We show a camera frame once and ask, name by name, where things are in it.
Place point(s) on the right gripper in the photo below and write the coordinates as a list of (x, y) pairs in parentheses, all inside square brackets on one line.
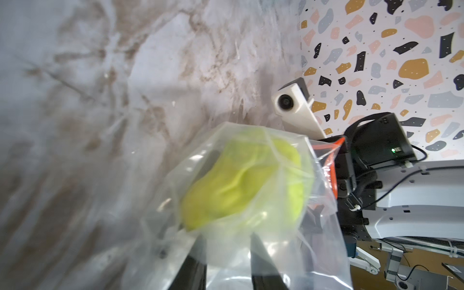
[(348, 187)]

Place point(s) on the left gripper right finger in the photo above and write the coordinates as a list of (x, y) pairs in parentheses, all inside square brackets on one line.
[(264, 274)]

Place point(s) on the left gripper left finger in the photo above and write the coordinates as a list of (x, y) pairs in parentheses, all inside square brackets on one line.
[(192, 274)]

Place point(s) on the clear red zip-top bag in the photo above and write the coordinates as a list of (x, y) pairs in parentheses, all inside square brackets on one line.
[(309, 254)]

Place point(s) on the green lime fruit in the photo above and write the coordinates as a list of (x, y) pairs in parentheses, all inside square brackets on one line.
[(247, 163)]

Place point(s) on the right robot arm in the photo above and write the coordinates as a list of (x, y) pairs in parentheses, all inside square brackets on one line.
[(388, 190)]

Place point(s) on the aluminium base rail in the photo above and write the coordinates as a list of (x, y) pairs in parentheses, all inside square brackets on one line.
[(448, 247)]

